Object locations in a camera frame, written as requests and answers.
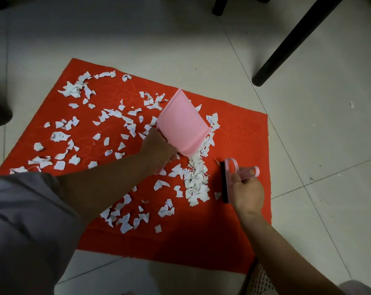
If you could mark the person's left hand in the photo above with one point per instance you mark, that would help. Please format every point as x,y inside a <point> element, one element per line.
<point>156,147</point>

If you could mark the person's right hand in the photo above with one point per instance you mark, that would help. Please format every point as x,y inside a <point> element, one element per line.
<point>248,196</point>

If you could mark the person's left fingers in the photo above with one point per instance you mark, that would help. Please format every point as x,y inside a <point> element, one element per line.
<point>174,156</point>

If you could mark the person's right thumb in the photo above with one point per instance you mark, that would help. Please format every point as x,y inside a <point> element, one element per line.
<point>235,181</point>

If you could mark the pink hand brush black bristles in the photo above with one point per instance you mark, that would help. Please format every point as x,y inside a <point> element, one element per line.
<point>225,181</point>

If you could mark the pink dustpan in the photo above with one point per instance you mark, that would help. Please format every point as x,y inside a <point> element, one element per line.
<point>182,125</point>

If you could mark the person's right forearm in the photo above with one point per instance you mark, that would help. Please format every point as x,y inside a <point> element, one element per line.
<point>280,258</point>

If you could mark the person's left forearm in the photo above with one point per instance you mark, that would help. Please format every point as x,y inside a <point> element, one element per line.
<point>105,187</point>

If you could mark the scattered white paper scraps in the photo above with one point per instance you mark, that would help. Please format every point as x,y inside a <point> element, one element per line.
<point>196,181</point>

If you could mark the red floor mat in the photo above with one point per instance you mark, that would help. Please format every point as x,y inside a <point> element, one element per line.
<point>204,242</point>

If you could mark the white mesh basket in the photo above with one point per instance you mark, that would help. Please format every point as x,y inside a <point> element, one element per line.
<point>260,281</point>

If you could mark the thick black table leg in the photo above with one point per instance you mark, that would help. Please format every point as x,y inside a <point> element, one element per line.
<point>296,36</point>

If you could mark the thin black furniture leg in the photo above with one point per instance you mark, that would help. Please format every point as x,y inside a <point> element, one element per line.
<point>220,4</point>

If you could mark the grey shirt sleeve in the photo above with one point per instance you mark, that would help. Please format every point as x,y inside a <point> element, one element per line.
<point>25,230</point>

